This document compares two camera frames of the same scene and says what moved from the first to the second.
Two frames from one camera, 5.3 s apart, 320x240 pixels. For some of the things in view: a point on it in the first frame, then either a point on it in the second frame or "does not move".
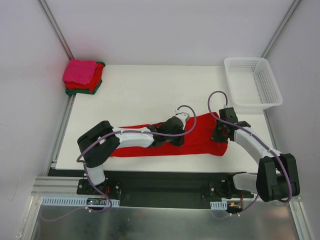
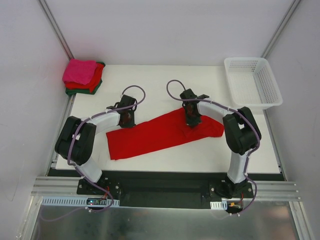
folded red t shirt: (93, 83) does not move
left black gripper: (177, 139) to (127, 121)
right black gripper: (216, 133) to (191, 120)
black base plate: (167, 189) does not move
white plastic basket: (253, 87) does not move
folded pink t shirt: (80, 70) does not move
